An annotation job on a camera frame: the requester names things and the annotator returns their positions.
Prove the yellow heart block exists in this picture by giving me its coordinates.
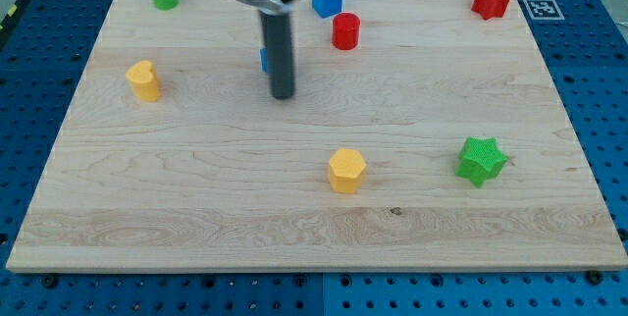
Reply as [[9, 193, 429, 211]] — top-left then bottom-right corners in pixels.
[[126, 60, 161, 102]]

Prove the yellow hexagon block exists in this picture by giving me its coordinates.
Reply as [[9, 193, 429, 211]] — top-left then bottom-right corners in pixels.
[[328, 148, 367, 194]]

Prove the green star block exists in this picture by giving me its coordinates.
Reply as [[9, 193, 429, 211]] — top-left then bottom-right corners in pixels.
[[455, 137, 508, 188]]

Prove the small blue block behind rod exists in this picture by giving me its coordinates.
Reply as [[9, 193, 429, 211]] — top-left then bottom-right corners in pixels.
[[259, 48, 268, 73]]

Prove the red cylinder block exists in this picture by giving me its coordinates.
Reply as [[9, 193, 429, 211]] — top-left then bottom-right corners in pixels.
[[332, 13, 361, 50]]

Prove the white fiducial marker tag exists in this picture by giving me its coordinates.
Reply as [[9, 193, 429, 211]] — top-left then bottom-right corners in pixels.
[[523, 0, 564, 21]]

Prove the red star block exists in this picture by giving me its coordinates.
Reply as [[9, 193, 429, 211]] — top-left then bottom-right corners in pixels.
[[471, 0, 510, 20]]

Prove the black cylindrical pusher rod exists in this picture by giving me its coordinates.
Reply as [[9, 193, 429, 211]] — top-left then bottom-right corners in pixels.
[[259, 12, 295, 100]]

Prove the wooden board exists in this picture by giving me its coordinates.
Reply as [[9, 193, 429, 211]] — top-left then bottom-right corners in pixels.
[[7, 0, 627, 273]]

